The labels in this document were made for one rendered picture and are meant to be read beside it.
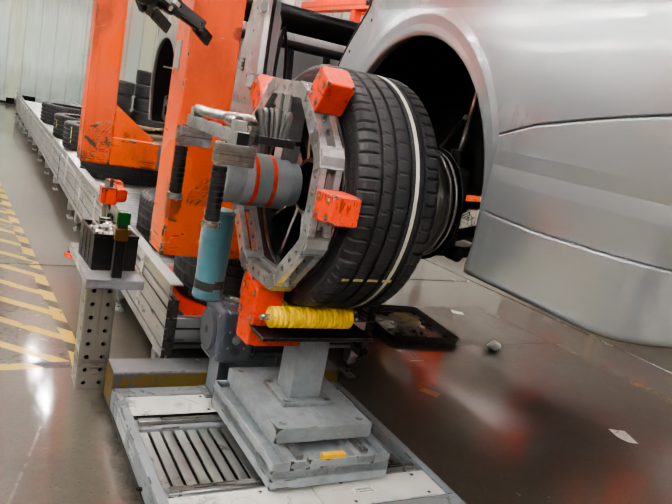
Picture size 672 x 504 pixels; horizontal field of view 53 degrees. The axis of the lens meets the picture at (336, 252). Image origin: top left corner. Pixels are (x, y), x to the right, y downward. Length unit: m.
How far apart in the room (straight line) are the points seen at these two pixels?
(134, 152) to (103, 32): 0.67
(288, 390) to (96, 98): 2.47
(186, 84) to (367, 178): 0.78
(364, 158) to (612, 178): 0.55
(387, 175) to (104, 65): 2.67
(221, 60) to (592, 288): 1.31
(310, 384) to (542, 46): 1.11
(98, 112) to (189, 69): 1.95
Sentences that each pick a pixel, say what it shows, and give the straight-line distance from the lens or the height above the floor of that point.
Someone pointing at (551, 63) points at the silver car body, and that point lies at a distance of 1.56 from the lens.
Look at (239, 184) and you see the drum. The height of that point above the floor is 0.84.
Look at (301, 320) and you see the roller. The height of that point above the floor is 0.51.
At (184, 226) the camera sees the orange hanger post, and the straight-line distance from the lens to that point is 2.20.
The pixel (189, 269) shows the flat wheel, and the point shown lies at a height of 0.39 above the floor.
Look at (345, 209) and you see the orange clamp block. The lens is 1.52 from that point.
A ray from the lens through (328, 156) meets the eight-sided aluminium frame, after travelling 1.58.
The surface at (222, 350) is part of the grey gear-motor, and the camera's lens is 2.15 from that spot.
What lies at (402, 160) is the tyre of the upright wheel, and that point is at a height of 0.98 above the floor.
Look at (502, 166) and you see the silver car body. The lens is 1.61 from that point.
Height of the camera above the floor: 1.07
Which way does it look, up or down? 12 degrees down
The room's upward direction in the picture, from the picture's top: 11 degrees clockwise
